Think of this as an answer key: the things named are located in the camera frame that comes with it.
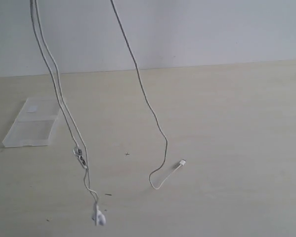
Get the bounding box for clear plastic storage box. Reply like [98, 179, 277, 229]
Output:
[2, 96, 61, 148]

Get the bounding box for white wired earphones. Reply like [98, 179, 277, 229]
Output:
[29, 0, 187, 227]

